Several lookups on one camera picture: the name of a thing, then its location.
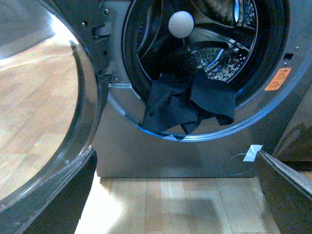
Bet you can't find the white tape strip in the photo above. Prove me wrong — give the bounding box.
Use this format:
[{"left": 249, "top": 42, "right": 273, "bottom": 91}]
[{"left": 243, "top": 145, "right": 263, "bottom": 162}]

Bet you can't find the grey front-load washing machine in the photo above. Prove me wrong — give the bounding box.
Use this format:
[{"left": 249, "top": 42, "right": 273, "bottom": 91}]
[{"left": 79, "top": 0, "right": 312, "bottom": 178}]

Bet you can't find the orange warning sticker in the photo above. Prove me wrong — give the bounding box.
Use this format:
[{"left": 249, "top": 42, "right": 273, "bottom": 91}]
[{"left": 265, "top": 67, "right": 292, "bottom": 91}]

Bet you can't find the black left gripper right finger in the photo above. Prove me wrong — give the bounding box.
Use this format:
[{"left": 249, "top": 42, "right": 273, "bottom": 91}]
[{"left": 255, "top": 151, "right": 312, "bottom": 234}]

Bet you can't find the white ball on rod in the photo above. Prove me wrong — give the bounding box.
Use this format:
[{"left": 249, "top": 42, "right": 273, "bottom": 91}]
[{"left": 168, "top": 11, "right": 195, "bottom": 46}]

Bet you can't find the round glass washer door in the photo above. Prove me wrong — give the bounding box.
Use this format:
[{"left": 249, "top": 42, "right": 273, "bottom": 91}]
[{"left": 0, "top": 0, "right": 103, "bottom": 213}]

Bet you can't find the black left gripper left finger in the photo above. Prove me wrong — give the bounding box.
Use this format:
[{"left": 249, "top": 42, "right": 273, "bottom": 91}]
[{"left": 0, "top": 147, "right": 98, "bottom": 234}]

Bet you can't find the dark cloth garment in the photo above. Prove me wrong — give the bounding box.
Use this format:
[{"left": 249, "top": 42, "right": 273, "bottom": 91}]
[{"left": 142, "top": 69, "right": 236, "bottom": 135}]

